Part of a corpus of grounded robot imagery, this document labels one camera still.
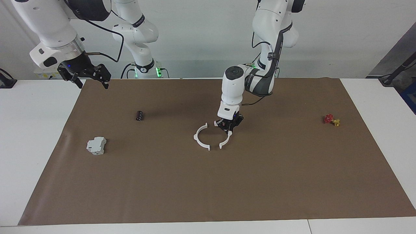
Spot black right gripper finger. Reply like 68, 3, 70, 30
58, 65, 83, 89
94, 64, 112, 90

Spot white half-ring pipe clamp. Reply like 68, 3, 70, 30
194, 123, 210, 151
214, 120, 232, 149

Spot white power strip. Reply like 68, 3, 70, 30
34, 69, 60, 80

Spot brown table mat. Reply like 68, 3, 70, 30
18, 77, 416, 226

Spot white circuit breaker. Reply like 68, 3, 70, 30
86, 136, 107, 155

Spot black tripod stand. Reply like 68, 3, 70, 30
379, 52, 416, 86

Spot blue box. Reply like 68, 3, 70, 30
401, 81, 416, 115

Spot dark grey partition panel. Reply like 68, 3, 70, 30
367, 22, 416, 78

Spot black right arm base cables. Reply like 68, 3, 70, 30
120, 63, 136, 79

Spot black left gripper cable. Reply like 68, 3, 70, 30
241, 19, 285, 106

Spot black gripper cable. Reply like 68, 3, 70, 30
241, 19, 285, 106
83, 10, 125, 63

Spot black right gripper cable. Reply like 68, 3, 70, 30
83, 10, 125, 63

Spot black clamp with cable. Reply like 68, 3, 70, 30
0, 68, 17, 89

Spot red-handled brass valve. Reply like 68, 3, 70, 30
323, 114, 341, 127

